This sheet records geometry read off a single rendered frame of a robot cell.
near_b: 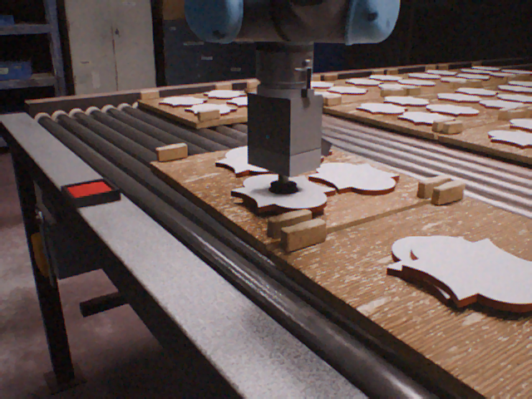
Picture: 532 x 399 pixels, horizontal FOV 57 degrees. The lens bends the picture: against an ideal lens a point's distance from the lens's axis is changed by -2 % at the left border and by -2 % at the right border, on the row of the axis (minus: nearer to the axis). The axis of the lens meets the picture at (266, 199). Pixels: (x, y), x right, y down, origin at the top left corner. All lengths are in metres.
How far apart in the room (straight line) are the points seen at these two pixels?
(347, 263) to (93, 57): 4.67
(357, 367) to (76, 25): 4.80
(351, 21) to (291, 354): 0.30
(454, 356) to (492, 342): 0.04
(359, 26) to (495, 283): 0.28
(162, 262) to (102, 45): 4.57
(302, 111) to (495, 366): 0.38
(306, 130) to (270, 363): 0.33
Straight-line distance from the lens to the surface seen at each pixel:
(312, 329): 0.49
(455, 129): 1.22
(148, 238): 0.68
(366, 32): 0.49
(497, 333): 0.49
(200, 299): 0.54
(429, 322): 0.49
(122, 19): 5.16
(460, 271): 0.54
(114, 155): 1.10
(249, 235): 0.63
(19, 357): 2.12
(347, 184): 0.78
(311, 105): 0.67
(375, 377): 0.45
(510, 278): 0.54
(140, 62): 5.22
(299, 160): 0.67
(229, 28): 0.54
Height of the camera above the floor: 1.20
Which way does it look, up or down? 21 degrees down
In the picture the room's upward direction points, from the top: straight up
